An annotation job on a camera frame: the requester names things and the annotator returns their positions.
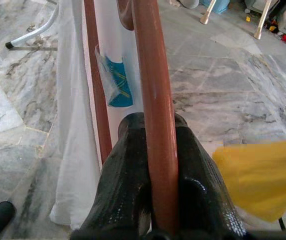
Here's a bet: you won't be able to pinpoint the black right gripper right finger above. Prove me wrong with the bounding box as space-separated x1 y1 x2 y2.
175 114 246 235

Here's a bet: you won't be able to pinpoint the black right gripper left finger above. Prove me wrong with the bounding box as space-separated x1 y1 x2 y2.
72 112 153 233

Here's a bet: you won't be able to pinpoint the yellow printed shirt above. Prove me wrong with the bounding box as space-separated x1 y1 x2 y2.
212 136 286 223

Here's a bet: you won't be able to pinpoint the white shirt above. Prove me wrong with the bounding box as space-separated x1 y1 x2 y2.
49 0 144 230

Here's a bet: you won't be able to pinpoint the reddish brown plastic hanger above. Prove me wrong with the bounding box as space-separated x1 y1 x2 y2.
82 0 180 232

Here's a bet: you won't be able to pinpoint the white metal table legs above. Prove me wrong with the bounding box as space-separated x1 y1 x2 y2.
4 0 60 50

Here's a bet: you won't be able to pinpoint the light blue box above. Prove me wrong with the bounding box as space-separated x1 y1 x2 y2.
200 0 230 15

